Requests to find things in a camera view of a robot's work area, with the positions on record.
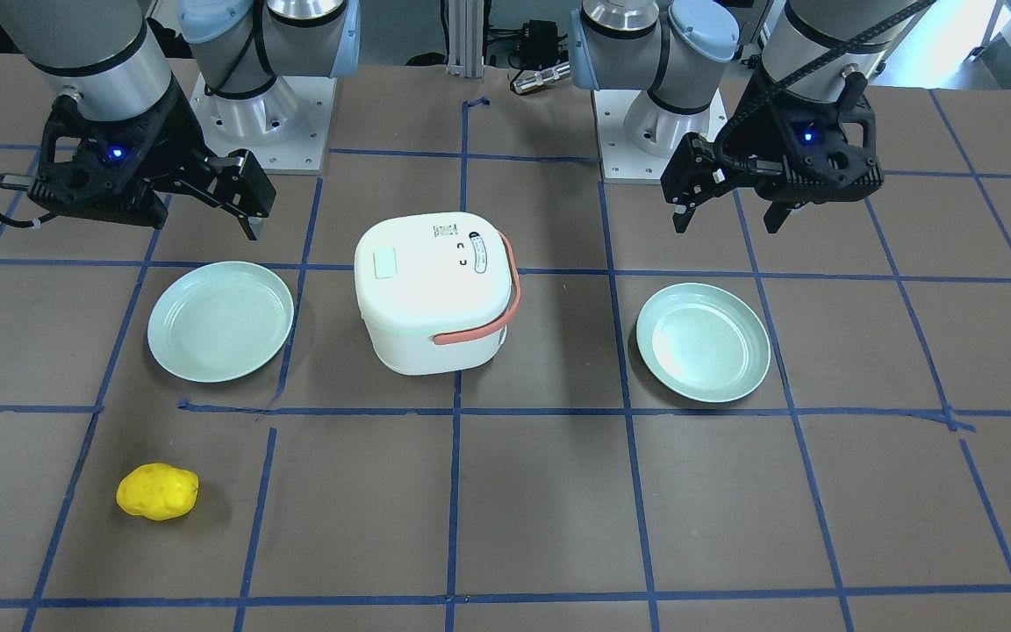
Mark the white base plate arm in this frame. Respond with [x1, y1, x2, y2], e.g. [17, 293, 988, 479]
[592, 90, 727, 184]
[190, 76, 340, 176]

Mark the yellow toy potato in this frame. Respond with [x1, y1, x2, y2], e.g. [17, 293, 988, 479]
[115, 463, 200, 521]

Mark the mint green plate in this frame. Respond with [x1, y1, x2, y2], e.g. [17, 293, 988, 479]
[635, 283, 771, 404]
[146, 261, 294, 384]

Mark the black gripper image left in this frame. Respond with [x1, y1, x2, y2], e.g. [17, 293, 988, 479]
[27, 84, 276, 241]

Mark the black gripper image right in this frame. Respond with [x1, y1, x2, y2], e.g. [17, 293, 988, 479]
[659, 69, 886, 233]

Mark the black cable chain left arm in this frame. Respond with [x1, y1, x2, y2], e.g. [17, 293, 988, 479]
[716, 0, 941, 176]

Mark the aluminium frame post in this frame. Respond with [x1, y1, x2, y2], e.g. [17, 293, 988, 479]
[444, 0, 486, 81]

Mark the silver metal cylinder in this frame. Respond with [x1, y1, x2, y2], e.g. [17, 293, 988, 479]
[509, 61, 572, 97]

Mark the white rice cooker orange handle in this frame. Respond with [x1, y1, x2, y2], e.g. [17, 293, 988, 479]
[354, 212, 521, 376]

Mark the black power adapter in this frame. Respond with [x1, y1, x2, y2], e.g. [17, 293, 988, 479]
[500, 19, 567, 69]

